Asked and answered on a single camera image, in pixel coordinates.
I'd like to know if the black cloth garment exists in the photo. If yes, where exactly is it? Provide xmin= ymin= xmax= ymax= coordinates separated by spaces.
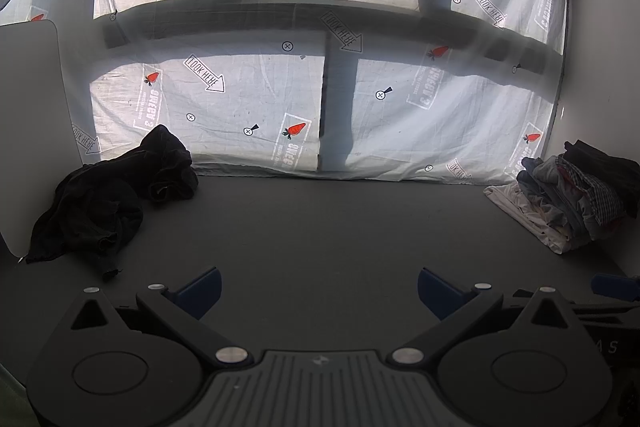
xmin=25 ymin=161 xmax=147 ymax=282

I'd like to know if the white printed curtain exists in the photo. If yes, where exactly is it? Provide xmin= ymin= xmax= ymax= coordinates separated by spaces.
xmin=0 ymin=0 xmax=569 ymax=184

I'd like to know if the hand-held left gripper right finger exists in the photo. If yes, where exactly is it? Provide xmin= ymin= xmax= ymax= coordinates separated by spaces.
xmin=391 ymin=268 xmax=576 ymax=365

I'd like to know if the white panel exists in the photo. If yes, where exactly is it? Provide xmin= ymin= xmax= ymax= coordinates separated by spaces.
xmin=0 ymin=19 xmax=64 ymax=259

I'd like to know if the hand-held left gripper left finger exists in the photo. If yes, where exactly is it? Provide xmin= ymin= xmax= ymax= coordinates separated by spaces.
xmin=70 ymin=267 xmax=251 ymax=365

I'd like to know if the stack of folded clothes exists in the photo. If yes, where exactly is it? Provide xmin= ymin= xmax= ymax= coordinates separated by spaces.
xmin=483 ymin=140 xmax=640 ymax=256

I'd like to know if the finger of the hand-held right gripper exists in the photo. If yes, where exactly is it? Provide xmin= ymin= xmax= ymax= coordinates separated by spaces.
xmin=567 ymin=276 xmax=640 ymax=314

